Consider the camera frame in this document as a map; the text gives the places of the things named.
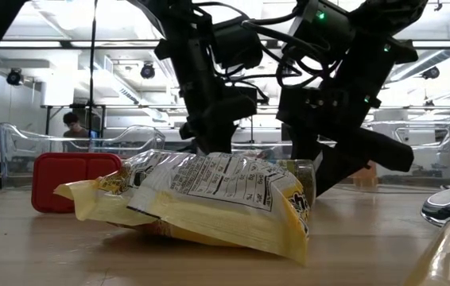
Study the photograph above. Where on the pink small box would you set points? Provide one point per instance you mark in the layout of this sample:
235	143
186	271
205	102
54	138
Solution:
62	178

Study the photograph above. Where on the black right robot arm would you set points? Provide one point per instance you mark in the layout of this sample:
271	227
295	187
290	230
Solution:
368	39

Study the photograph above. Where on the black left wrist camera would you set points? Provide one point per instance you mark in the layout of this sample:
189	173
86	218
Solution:
237	43

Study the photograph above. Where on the black ceiling camera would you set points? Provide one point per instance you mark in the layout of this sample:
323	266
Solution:
14	76
147	70
431	72

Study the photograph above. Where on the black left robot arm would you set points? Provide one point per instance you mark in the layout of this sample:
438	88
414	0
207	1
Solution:
193	51

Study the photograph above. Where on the green spice jar black lid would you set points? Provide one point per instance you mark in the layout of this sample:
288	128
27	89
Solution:
306	178

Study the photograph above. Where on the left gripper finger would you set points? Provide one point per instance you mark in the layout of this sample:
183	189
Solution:
225	145
206	146

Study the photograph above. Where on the person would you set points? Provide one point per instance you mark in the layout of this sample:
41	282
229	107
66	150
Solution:
74	123

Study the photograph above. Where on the orange snack bag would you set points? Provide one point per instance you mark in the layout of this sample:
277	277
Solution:
366	176

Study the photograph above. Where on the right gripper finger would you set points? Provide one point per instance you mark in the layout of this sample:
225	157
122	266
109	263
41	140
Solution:
334	171
304	147

